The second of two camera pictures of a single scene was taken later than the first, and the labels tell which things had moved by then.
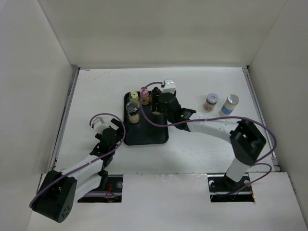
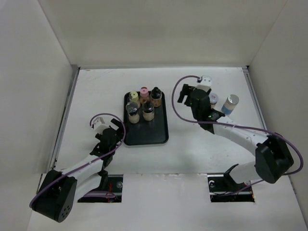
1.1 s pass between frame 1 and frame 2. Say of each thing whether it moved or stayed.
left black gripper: stayed
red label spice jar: stayed
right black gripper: moved
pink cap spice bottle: stayed
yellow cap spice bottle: stayed
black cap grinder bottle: moved
